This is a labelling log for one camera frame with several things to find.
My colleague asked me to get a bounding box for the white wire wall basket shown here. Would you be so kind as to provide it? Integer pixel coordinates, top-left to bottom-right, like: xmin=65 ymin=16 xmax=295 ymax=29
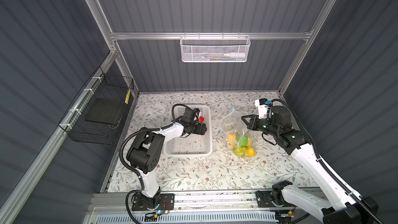
xmin=179 ymin=35 xmax=251 ymax=63

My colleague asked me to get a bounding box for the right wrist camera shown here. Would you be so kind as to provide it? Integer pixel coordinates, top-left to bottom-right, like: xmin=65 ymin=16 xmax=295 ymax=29
xmin=255 ymin=98 xmax=271 ymax=119

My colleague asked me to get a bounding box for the yellow lemon toy small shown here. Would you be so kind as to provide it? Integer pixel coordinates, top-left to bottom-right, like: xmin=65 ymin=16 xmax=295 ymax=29
xmin=226 ymin=134 xmax=236 ymax=146

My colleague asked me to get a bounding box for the white plastic basket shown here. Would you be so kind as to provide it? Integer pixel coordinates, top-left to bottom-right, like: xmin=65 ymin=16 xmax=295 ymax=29
xmin=163 ymin=104 xmax=212 ymax=158

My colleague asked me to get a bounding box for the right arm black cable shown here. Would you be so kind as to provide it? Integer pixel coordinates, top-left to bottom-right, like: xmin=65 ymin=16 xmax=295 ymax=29
xmin=269 ymin=99 xmax=385 ymax=224

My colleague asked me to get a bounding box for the aluminium front rail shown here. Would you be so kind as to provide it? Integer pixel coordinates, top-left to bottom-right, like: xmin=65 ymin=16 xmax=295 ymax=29
xmin=87 ymin=189 xmax=304 ymax=215

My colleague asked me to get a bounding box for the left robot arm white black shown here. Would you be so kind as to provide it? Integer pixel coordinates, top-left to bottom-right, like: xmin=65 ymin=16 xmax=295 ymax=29
xmin=119 ymin=104 xmax=207 ymax=199

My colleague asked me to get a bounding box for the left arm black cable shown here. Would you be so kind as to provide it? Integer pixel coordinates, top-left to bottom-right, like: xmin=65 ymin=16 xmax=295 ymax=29
xmin=119 ymin=103 xmax=193 ymax=224

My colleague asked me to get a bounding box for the black wire wall basket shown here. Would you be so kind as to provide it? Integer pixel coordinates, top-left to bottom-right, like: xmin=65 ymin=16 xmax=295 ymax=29
xmin=59 ymin=69 xmax=134 ymax=145

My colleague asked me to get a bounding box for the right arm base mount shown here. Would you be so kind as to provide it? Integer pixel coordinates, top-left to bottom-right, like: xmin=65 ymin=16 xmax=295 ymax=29
xmin=255 ymin=180 xmax=293 ymax=208

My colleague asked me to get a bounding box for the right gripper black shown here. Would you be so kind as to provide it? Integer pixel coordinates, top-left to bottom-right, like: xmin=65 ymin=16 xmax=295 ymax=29
xmin=241 ymin=114 xmax=278 ymax=138

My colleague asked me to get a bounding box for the black pad in basket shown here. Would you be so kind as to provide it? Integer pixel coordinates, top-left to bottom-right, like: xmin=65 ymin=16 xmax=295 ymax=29
xmin=85 ymin=98 xmax=123 ymax=124

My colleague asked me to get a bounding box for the clear zip top bag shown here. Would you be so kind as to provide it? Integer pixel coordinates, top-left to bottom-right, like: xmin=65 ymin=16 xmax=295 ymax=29
xmin=220 ymin=109 xmax=256 ymax=162

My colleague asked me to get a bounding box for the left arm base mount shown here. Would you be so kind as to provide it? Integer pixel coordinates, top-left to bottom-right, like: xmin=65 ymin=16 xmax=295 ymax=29
xmin=131 ymin=193 xmax=175 ymax=211

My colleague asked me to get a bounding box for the yellow marker pen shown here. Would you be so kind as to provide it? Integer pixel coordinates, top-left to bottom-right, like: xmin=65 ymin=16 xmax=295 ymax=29
xmin=124 ymin=89 xmax=131 ymax=104

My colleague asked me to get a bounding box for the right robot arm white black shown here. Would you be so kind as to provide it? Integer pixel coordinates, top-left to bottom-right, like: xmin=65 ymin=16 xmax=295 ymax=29
xmin=241 ymin=105 xmax=381 ymax=224

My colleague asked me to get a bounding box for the yellow round fruit toy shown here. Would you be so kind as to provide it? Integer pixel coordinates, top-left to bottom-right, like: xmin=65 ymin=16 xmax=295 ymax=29
xmin=245 ymin=147 xmax=256 ymax=157

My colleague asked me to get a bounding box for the white tube in basket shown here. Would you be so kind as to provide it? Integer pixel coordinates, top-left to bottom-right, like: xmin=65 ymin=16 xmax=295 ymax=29
xmin=223 ymin=52 xmax=246 ymax=59

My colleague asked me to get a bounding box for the green lime toy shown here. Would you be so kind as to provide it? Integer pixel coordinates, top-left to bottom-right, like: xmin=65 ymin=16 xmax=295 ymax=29
xmin=236 ymin=135 xmax=249 ymax=147

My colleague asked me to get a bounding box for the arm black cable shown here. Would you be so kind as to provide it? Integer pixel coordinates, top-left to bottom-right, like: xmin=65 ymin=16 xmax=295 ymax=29
xmin=119 ymin=103 xmax=193 ymax=224
xmin=269 ymin=99 xmax=385 ymax=224

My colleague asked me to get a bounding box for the green pear toy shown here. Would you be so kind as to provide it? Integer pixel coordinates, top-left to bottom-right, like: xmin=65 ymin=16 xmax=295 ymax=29
xmin=234 ymin=147 xmax=247 ymax=157

